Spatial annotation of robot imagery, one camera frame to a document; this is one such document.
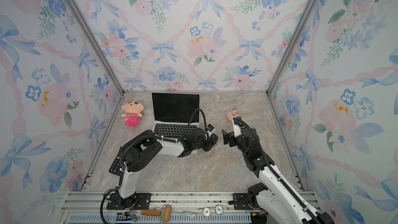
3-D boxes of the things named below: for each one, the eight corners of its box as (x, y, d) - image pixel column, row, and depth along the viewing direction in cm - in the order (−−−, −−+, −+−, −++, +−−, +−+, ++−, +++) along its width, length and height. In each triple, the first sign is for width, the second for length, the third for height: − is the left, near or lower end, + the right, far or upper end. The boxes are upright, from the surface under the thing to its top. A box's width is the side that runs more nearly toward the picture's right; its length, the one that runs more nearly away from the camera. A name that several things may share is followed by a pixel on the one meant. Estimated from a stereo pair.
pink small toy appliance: (229, 123, 105) (230, 118, 101) (225, 116, 108) (226, 112, 104) (239, 118, 107) (241, 113, 103) (235, 112, 110) (236, 107, 106)
